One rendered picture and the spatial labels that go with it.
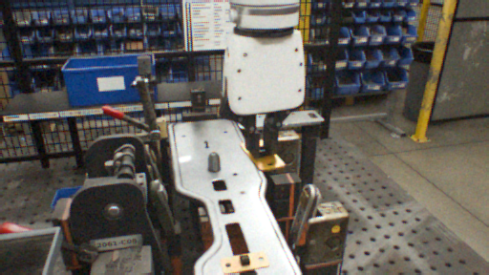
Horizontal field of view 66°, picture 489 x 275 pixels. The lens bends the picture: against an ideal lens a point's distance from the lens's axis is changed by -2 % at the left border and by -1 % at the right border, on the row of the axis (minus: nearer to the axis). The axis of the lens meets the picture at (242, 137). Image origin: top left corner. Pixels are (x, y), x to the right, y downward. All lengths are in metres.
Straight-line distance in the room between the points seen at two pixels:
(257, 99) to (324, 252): 0.42
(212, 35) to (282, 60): 1.09
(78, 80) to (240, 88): 0.98
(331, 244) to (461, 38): 3.01
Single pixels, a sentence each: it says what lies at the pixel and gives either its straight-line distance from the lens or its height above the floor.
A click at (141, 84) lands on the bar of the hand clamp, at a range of 0.98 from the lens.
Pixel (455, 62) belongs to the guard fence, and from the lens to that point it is 3.68.
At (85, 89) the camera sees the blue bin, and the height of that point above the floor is 1.09.
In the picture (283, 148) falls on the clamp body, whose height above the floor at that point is 1.01.
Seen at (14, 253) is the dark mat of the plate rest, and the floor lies 1.16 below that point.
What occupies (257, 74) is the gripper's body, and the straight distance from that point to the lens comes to 0.46.
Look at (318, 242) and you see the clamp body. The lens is 0.78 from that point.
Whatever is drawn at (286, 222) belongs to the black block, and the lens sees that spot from 1.01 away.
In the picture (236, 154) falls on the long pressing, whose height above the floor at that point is 1.00.
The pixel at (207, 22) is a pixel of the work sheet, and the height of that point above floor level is 1.26.
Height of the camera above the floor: 1.49
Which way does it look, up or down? 26 degrees down
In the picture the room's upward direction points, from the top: straight up
